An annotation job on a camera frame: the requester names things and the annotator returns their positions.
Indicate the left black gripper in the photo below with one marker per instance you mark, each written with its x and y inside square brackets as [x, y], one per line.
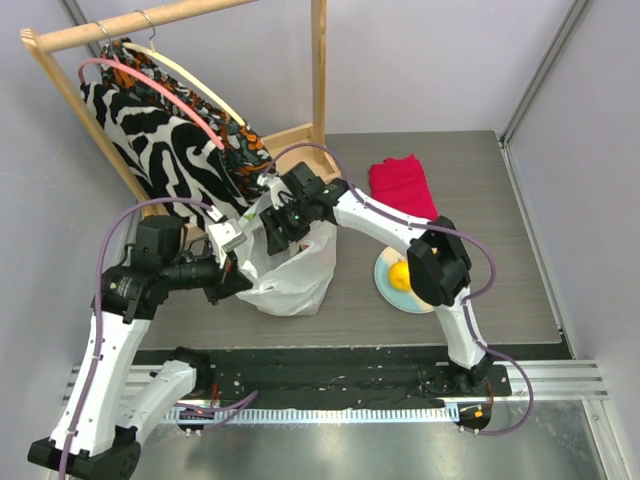
[232, 280]

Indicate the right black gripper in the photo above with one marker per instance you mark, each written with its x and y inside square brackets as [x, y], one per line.
[275, 230]

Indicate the white plastic bag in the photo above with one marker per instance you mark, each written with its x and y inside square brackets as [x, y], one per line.
[293, 282]

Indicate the yellow fake orange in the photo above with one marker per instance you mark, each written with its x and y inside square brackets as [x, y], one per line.
[399, 276]

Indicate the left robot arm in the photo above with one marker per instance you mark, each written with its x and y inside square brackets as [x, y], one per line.
[99, 436]

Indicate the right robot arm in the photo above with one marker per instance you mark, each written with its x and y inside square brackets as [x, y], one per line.
[439, 265]

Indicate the orange patterned garment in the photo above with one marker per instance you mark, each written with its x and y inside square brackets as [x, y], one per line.
[245, 156]

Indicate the red cloth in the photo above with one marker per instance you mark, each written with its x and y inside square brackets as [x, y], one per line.
[402, 185]

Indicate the black white zebra garment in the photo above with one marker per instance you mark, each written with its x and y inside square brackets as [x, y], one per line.
[169, 156]

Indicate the blue and cream plate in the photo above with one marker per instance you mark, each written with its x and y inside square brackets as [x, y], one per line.
[407, 302]

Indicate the cream hanger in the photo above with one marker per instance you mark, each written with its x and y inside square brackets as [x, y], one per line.
[162, 59]

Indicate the pink hanger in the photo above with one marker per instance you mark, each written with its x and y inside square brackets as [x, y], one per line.
[156, 87]

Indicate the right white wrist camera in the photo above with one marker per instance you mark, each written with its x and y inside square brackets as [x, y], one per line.
[279, 193]

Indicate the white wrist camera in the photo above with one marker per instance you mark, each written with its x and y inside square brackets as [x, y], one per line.
[225, 237]
[279, 193]

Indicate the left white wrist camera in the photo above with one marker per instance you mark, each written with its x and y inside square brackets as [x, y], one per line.
[225, 237]

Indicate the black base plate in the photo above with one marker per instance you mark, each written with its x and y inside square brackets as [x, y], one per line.
[380, 355]

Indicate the white slotted cable duct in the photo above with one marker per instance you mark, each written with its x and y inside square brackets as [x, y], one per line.
[448, 413]

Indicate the aluminium rail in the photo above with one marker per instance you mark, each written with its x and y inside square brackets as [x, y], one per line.
[549, 380]

